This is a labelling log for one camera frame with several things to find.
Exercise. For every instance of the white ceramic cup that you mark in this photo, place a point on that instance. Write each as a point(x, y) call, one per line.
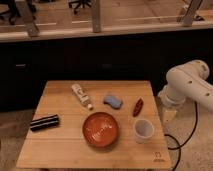
point(143, 130)

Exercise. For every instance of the black office chair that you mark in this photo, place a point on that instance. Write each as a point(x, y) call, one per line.
point(12, 9)
point(78, 3)

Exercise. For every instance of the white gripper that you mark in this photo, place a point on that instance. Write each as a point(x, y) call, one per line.
point(168, 114)

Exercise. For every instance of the black office chair left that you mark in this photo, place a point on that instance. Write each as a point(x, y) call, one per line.
point(12, 9)

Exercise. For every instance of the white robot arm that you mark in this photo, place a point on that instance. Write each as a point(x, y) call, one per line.
point(184, 81)

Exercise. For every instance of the red-orange bowl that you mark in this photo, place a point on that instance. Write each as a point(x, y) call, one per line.
point(100, 129)

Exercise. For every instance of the white tube bottle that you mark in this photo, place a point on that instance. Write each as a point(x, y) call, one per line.
point(82, 96)

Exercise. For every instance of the metal post centre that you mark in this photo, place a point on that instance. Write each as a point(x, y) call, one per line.
point(95, 12)

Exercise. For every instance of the metal post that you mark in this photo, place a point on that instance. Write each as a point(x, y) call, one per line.
point(27, 18)
point(190, 13)
point(95, 12)

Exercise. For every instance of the red chili pepper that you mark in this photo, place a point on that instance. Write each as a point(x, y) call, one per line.
point(138, 107)

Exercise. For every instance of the metal post right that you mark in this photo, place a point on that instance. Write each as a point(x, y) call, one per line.
point(190, 13)

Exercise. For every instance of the blue sponge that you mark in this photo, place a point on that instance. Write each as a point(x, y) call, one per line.
point(113, 101)

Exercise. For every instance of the metal post left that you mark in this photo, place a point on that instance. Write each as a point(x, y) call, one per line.
point(27, 18)

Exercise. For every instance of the black striped cylinder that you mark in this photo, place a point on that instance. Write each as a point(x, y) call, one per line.
point(44, 122)

